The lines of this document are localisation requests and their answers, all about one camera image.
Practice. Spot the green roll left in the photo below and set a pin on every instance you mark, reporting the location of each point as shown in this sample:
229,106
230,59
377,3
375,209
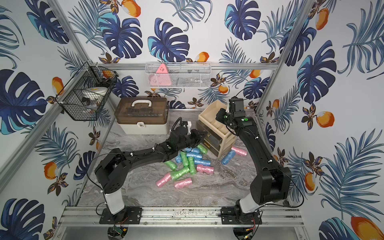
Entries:
171,165

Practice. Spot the green roll centre upright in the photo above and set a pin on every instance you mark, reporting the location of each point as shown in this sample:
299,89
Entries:
184,158

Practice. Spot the pink triangle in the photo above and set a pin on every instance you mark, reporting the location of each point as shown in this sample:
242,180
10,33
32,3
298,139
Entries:
161,78

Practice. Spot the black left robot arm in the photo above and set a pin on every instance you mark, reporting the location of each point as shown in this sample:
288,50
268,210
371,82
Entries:
112,171

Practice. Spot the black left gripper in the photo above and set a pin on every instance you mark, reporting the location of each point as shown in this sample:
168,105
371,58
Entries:
193,136

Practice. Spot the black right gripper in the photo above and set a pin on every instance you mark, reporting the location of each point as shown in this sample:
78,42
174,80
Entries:
220,116

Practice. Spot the green roll near drawer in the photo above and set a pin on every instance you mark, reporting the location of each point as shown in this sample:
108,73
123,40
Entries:
202,149

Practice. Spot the green roll upright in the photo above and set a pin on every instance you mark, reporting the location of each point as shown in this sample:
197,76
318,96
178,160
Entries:
184,158
192,166

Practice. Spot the green roll right upright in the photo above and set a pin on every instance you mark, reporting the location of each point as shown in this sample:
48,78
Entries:
192,166

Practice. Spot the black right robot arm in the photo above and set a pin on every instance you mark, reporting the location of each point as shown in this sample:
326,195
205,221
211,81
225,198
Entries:
272,181

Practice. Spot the green roll lower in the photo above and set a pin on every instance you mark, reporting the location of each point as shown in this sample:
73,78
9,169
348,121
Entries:
175,175

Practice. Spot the blue roll left upright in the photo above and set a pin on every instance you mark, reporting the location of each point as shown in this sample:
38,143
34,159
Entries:
178,158

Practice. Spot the white tape roll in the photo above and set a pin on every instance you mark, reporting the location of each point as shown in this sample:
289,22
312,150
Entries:
94,93

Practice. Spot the clear wall tray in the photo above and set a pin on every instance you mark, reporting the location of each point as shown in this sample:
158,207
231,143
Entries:
184,75

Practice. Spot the blue roll middle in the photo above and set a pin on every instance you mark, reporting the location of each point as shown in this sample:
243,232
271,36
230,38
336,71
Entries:
194,155

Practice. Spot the brown lidded storage box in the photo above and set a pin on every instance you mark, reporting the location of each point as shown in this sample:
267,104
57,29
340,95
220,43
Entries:
143,115

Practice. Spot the black wire basket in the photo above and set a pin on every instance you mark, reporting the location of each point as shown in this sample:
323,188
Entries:
71,99

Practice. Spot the blue roll lower right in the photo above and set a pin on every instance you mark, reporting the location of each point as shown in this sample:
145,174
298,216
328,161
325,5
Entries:
202,162

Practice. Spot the blue roll top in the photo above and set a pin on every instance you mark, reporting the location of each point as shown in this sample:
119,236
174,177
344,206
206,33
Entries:
192,150

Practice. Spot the pink roll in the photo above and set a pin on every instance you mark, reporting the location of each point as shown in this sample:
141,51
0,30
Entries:
240,152
205,169
160,183
183,183

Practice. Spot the beige drawer organizer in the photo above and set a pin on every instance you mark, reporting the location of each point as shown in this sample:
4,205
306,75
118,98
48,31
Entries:
218,140

